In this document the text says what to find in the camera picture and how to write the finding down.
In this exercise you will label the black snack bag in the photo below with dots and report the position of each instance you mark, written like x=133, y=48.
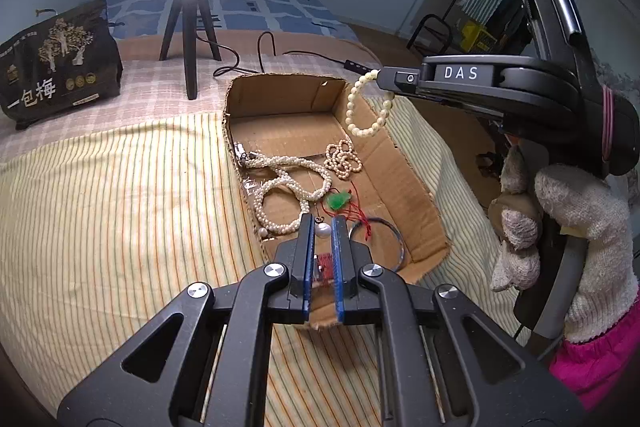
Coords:
x=67, y=61

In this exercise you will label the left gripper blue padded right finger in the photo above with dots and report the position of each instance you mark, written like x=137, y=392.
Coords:
x=348, y=257

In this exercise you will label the blue patterned bed sheet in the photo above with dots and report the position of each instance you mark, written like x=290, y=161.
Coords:
x=136, y=18

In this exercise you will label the single white pearl earring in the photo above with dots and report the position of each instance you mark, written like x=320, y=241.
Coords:
x=322, y=227

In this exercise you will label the yellow striped blanket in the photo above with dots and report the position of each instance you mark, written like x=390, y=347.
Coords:
x=99, y=232

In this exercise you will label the pink sleeve forearm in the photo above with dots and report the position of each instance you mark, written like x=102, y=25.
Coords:
x=590, y=370

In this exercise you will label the yellow box on rack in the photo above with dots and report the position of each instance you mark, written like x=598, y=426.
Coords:
x=476, y=39

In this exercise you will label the thin pearl strand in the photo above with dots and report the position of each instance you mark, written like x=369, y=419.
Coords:
x=342, y=159

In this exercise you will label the brown cardboard box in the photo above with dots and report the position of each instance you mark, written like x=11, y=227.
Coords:
x=278, y=127

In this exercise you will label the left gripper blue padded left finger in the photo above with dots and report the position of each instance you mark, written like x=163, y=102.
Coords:
x=292, y=303

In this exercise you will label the red strap wristwatch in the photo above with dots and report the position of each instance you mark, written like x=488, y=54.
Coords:
x=323, y=269

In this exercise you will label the right hand in knit glove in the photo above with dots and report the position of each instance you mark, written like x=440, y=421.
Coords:
x=579, y=201

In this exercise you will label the plaid beige mattress cover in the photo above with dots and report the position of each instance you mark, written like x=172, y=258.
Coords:
x=153, y=89

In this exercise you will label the black tripod stand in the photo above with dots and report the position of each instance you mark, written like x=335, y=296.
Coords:
x=197, y=25

